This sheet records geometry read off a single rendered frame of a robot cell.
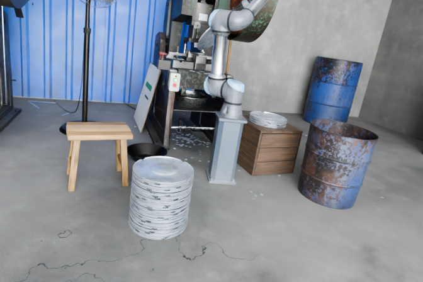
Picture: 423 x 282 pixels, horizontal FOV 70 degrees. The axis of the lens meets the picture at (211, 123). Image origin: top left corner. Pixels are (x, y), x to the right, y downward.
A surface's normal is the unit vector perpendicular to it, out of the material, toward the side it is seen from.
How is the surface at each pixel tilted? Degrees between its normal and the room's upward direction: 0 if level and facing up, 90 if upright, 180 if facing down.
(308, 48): 90
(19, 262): 0
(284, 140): 90
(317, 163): 92
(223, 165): 90
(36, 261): 0
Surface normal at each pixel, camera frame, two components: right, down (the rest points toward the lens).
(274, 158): 0.40, 0.31
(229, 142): 0.13, 0.29
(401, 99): -0.93, -0.04
